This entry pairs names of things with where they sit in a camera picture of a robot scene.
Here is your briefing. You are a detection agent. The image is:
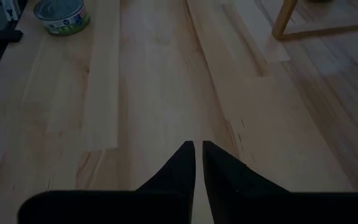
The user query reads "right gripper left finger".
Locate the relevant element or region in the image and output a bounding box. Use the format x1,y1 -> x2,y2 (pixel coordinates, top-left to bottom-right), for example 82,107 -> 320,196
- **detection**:
17,140 -> 196,224

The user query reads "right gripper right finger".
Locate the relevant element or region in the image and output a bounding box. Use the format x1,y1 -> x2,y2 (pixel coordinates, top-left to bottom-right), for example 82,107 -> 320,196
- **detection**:
201,141 -> 358,224

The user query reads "wooden slatted shelf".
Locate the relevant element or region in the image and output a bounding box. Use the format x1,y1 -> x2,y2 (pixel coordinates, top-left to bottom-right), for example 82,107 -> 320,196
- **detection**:
271,0 -> 358,40

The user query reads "green tuna can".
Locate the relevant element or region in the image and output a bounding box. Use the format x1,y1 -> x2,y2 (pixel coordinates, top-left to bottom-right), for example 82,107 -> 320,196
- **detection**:
33,0 -> 91,37

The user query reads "black table clamp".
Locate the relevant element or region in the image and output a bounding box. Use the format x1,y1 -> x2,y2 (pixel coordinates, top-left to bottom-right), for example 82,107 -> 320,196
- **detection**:
0,29 -> 24,52

